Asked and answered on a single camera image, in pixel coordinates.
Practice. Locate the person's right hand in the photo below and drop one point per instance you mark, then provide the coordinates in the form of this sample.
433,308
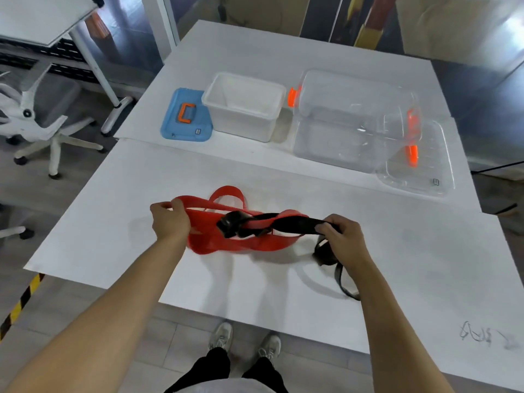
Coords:
348,243

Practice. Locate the person's left hand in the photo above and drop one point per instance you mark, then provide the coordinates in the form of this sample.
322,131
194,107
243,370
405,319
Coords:
170,223

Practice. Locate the person's left thumb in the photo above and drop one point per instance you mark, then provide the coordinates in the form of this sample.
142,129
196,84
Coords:
180,208

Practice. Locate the person's right thumb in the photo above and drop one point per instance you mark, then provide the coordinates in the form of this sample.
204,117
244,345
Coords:
325,229

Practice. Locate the black resistance band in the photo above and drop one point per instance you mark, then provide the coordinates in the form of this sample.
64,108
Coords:
294,225

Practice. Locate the red resistance band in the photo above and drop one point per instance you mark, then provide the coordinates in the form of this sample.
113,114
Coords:
208,241

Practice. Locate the person's right forearm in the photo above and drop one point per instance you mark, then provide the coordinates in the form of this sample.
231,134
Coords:
393,331

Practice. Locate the person's left forearm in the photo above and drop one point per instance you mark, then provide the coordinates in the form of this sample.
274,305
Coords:
102,323

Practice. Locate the clear storage box orange latches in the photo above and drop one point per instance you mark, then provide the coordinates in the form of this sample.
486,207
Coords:
339,139

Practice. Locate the white plastic bin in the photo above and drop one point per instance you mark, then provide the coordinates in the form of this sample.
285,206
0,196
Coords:
245,114

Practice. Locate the clear plastic lid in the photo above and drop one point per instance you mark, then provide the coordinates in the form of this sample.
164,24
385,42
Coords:
430,175

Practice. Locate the person's right shoe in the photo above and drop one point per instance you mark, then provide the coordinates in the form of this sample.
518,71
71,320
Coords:
270,347

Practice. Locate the person's shoe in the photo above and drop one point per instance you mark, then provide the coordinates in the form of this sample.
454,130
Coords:
222,335
270,347

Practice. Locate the person's left shoe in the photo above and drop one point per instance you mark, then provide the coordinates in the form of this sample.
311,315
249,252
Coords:
222,335

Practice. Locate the chair base with caster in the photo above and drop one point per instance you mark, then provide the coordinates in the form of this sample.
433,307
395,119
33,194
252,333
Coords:
18,232

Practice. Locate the person's black trousers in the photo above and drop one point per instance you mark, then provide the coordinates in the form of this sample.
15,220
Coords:
213,370

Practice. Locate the white office chair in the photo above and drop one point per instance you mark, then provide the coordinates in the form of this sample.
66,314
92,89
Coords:
37,126

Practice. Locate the person's white shirt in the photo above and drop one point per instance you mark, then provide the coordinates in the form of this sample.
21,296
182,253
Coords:
233,386

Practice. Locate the yellow black floor tape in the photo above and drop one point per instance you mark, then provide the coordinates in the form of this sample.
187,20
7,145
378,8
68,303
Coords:
22,300

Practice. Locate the black perforated panel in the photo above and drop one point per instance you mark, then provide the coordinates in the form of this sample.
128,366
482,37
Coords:
61,51

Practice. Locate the orange object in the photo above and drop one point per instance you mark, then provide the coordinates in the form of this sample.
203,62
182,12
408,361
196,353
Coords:
97,25

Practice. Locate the white desk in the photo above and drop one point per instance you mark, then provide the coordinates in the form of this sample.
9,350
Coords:
37,16

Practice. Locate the yellow red post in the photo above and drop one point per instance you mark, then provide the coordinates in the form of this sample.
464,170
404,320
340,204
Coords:
370,24

